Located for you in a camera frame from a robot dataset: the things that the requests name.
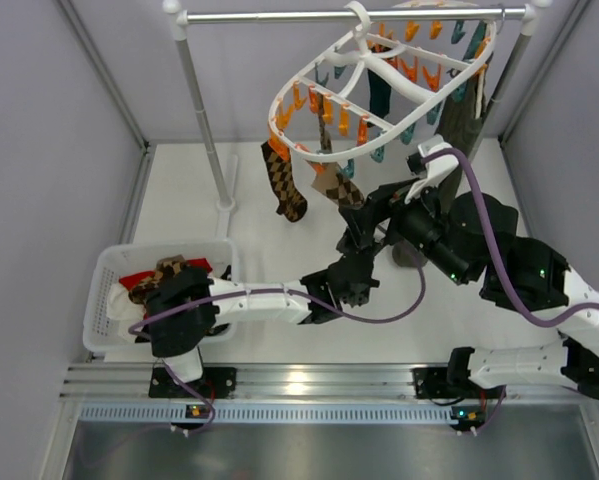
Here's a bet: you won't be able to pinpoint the brown tan argyle sock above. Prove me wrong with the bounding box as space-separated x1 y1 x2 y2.
312 163 364 207

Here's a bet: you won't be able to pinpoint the brown yellow argyle sock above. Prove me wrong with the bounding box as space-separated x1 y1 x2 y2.
261 142 308 223

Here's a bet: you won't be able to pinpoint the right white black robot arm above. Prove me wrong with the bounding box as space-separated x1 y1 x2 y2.
338 182 599 400

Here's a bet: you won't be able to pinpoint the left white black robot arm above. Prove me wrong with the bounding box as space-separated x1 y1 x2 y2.
139 236 383 382

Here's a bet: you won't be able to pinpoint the white round clip hanger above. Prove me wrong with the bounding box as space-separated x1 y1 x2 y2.
264 1 497 172

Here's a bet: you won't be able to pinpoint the pile of socks in basket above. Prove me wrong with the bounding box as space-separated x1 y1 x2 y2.
106 255 230 353

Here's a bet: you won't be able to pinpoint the teal green sock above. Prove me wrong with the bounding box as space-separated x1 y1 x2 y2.
367 70 392 119

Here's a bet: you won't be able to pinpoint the olive green hanging trousers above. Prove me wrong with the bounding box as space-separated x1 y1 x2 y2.
389 64 491 269

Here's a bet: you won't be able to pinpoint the white plastic laundry basket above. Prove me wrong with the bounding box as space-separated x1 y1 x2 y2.
82 239 240 354

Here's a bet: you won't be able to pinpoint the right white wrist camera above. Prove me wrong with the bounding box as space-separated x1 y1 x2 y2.
405 135 458 204

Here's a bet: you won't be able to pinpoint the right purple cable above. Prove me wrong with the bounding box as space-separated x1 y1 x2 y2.
422 152 599 329

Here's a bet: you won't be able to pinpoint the purple cable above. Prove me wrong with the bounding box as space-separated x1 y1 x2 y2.
422 152 599 329
127 249 428 401

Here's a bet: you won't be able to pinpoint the white clothes rack frame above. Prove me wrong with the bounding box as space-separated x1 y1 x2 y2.
160 0 550 241

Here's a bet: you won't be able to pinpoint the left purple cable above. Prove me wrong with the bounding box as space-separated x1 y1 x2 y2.
127 249 428 401

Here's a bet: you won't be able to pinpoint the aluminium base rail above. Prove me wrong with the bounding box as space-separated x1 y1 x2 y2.
58 362 599 426

